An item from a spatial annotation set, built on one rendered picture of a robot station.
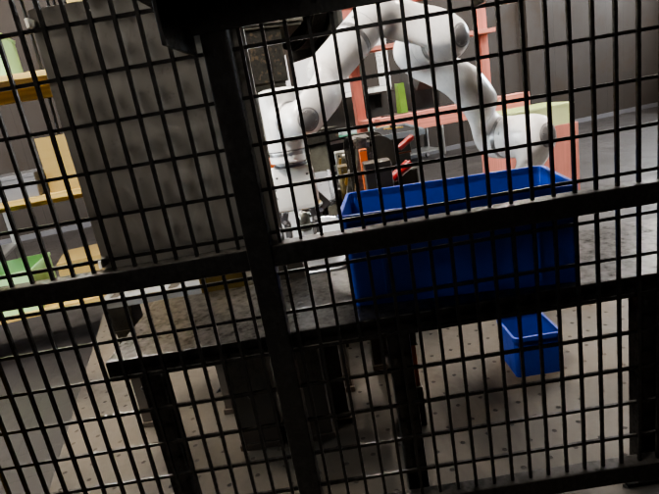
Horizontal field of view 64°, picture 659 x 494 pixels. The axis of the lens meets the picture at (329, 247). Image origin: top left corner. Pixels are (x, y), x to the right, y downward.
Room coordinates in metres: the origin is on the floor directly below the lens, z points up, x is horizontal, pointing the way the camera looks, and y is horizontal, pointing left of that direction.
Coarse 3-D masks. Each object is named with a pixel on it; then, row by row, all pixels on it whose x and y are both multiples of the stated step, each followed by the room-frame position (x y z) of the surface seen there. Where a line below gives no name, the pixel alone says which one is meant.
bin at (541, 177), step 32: (352, 192) 0.83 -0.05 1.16; (384, 192) 0.82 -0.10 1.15; (416, 192) 0.82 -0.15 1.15; (448, 192) 0.81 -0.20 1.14; (480, 192) 0.80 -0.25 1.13; (544, 192) 0.63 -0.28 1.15; (352, 224) 0.67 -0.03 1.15; (544, 224) 0.64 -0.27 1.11; (352, 256) 0.67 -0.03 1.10; (416, 256) 0.66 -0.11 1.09; (448, 256) 0.66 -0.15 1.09; (480, 256) 0.65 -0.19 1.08; (512, 256) 0.64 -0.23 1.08; (544, 256) 0.64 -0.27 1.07; (384, 288) 0.67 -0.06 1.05; (416, 288) 0.66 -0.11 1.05; (448, 288) 0.66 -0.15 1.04; (480, 288) 0.65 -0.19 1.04; (512, 288) 0.64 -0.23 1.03
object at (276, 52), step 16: (320, 16) 4.64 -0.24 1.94; (336, 16) 4.62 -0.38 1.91; (256, 32) 4.34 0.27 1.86; (272, 32) 4.40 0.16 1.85; (288, 32) 4.60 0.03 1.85; (304, 32) 4.76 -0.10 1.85; (256, 48) 4.33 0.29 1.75; (272, 48) 4.39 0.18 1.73; (304, 48) 5.01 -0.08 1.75; (256, 64) 4.32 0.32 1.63; (272, 64) 4.38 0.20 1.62; (256, 80) 4.31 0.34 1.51; (336, 128) 4.42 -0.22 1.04; (320, 144) 4.41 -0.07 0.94; (304, 160) 4.32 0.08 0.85; (320, 160) 4.38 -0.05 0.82; (336, 208) 4.44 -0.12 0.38
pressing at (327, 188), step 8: (320, 176) 2.17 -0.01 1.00; (320, 184) 1.97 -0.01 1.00; (328, 184) 1.94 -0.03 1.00; (328, 192) 1.77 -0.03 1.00; (288, 216) 1.50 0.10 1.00; (328, 216) 1.40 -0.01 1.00; (336, 216) 1.38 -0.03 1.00; (296, 224) 1.37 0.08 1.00; (336, 224) 1.29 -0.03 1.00; (296, 232) 1.28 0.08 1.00; (304, 232) 1.27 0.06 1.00; (312, 232) 1.25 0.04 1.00; (344, 256) 1.02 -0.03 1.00; (312, 264) 1.00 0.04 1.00; (320, 264) 0.99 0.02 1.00; (312, 272) 0.97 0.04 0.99; (320, 272) 0.97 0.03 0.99
